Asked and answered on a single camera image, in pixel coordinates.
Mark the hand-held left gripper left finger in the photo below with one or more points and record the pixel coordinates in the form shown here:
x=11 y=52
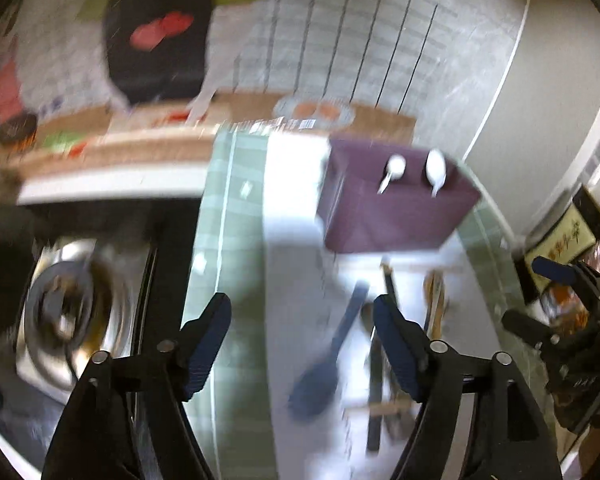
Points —
x=207 y=345

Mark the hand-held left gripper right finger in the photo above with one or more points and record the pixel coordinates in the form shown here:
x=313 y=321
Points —
x=397 y=355

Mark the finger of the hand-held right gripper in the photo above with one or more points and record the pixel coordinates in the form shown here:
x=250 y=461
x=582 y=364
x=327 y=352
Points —
x=525 y=324
x=555 y=270

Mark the purple utensil box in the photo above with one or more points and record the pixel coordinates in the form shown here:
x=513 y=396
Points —
x=395 y=215

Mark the framed picture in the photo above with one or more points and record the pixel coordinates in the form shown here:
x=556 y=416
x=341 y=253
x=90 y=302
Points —
x=562 y=245

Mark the dark long utensil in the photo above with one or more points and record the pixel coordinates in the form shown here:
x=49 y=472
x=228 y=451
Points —
x=375 y=400

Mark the wooden utensil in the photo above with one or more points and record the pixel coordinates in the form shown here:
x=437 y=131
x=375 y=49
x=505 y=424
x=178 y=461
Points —
x=436 y=305

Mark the blue silicone spatula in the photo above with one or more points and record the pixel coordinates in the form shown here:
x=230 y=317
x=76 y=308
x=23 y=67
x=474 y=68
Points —
x=325 y=365

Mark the steel sink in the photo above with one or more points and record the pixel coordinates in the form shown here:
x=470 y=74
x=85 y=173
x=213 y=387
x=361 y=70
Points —
x=60 y=325

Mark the white ceramic spoon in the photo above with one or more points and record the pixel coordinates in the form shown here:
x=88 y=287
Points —
x=435 y=166
x=394 y=166

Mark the wooden cutting board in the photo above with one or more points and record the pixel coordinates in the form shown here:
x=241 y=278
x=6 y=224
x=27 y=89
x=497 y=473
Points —
x=145 y=142

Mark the plate with food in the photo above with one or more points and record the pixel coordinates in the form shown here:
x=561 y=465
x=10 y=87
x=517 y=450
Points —
x=314 y=110

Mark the dark round jar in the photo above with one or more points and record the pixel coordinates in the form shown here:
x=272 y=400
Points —
x=15 y=131

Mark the wall poster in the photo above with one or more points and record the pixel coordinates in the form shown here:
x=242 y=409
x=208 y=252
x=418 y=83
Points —
x=300 y=40

